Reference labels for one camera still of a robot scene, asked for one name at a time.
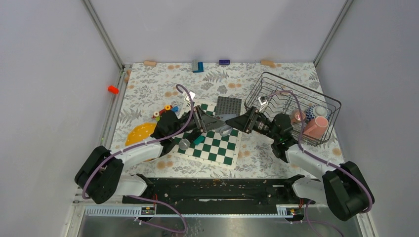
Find blue grey cup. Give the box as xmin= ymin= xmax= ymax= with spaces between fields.
xmin=215 ymin=114 xmax=237 ymax=137

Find yellow orange plate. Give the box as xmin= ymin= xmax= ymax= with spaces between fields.
xmin=125 ymin=122 xmax=157 ymax=147

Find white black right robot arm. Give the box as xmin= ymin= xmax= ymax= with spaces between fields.
xmin=226 ymin=107 xmax=375 ymax=221

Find orange red cylinder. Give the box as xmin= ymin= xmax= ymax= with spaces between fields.
xmin=107 ymin=85 xmax=119 ymax=94

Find large pink mug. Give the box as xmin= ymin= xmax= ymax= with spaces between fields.
xmin=303 ymin=117 xmax=329 ymax=139

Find black glitter microphone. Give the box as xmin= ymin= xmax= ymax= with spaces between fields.
xmin=178 ymin=138 xmax=191 ymax=151

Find black wire dish rack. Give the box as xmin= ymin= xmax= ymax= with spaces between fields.
xmin=244 ymin=72 xmax=341 ymax=146

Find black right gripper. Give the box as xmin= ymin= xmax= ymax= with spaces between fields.
xmin=226 ymin=106 xmax=279 ymax=141

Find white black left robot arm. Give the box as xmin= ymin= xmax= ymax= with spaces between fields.
xmin=75 ymin=106 xmax=234 ymax=204

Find blue white patterned bowl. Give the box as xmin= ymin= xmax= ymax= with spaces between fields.
xmin=305 ymin=105 xmax=331 ymax=123

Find colourful lego brick toy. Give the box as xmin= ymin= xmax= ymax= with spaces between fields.
xmin=152 ymin=105 xmax=179 ymax=119

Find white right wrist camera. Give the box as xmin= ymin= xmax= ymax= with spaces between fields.
xmin=257 ymin=96 xmax=269 ymax=112

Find green white chessboard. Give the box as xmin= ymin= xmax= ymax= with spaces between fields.
xmin=165 ymin=97 xmax=245 ymax=169

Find purple lego brick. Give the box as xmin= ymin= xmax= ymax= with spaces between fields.
xmin=218 ymin=59 xmax=230 ymax=65

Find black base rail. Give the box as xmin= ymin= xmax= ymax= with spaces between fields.
xmin=90 ymin=175 xmax=351 ymax=217

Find wooden block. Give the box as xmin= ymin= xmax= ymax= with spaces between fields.
xmin=143 ymin=61 xmax=157 ymax=67
xmin=260 ymin=60 xmax=276 ymax=68

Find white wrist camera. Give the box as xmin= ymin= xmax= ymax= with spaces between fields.
xmin=182 ymin=91 xmax=196 ymax=106
xmin=257 ymin=96 xmax=269 ymax=112

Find grey lego baseplate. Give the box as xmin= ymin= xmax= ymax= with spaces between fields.
xmin=214 ymin=96 xmax=242 ymax=116

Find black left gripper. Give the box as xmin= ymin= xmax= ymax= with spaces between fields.
xmin=170 ymin=105 xmax=226 ymax=137

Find left wooden block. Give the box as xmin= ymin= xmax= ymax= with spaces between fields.
xmin=143 ymin=61 xmax=157 ymax=67

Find grey blue lego bricks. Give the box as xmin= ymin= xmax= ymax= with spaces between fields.
xmin=191 ymin=60 xmax=204 ymax=73

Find right wooden block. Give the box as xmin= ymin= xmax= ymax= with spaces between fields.
xmin=260 ymin=60 xmax=276 ymax=68

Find floral table mat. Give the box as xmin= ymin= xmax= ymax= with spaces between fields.
xmin=106 ymin=63 xmax=323 ymax=179

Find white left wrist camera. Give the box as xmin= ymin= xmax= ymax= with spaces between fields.
xmin=182 ymin=91 xmax=196 ymax=106

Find teal block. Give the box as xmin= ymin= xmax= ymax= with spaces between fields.
xmin=193 ymin=135 xmax=205 ymax=146

